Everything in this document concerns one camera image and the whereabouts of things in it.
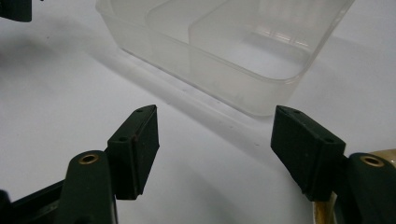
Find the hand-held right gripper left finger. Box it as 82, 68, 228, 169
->
106, 104, 161, 201

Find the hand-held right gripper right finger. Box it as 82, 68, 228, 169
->
270, 105, 348, 203

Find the clear plastic compartment container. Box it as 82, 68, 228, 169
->
94, 0, 356, 118

